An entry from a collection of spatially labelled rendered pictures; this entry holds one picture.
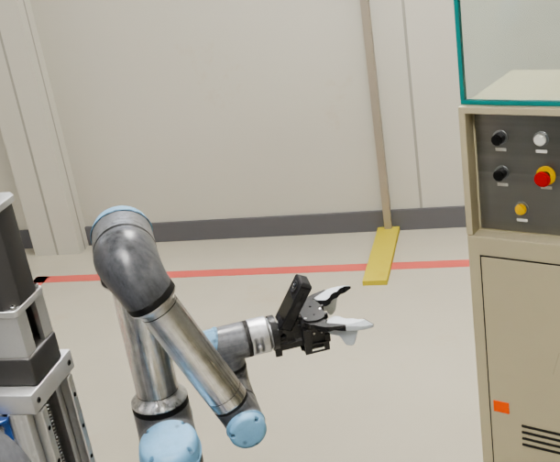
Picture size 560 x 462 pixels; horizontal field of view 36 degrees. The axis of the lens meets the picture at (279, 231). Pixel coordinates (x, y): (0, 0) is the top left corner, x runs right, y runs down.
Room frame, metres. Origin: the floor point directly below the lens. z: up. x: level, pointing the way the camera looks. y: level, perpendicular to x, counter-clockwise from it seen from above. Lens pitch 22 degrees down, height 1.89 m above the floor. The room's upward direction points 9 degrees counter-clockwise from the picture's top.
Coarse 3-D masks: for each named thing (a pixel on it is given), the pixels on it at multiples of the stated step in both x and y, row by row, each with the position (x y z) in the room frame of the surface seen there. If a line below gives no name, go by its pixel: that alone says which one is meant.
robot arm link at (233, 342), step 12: (228, 324) 1.57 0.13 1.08; (240, 324) 1.56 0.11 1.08; (216, 336) 1.54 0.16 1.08; (228, 336) 1.54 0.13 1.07; (240, 336) 1.54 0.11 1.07; (216, 348) 1.52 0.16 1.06; (228, 348) 1.53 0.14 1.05; (240, 348) 1.53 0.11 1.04; (252, 348) 1.54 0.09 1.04; (228, 360) 1.53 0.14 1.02; (240, 360) 1.54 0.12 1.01
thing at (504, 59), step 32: (480, 0) 2.21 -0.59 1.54; (512, 0) 2.16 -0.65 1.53; (544, 0) 2.12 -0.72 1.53; (480, 32) 2.22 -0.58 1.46; (512, 32) 2.17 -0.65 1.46; (544, 32) 2.12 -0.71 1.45; (480, 64) 2.22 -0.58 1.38; (512, 64) 2.17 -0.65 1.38; (544, 64) 2.12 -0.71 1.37; (480, 96) 2.22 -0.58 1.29; (512, 96) 2.17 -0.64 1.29; (544, 96) 2.12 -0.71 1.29
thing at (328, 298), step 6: (330, 288) 1.67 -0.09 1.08; (336, 288) 1.67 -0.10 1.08; (342, 288) 1.67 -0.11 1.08; (348, 288) 1.68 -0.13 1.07; (324, 294) 1.65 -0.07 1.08; (330, 294) 1.65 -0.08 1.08; (336, 294) 1.65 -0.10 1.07; (318, 300) 1.63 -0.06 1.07; (324, 300) 1.63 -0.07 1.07; (330, 300) 1.64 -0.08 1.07; (336, 300) 1.67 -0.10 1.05; (324, 306) 1.65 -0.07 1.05; (330, 306) 1.66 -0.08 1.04; (330, 312) 1.66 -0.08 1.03
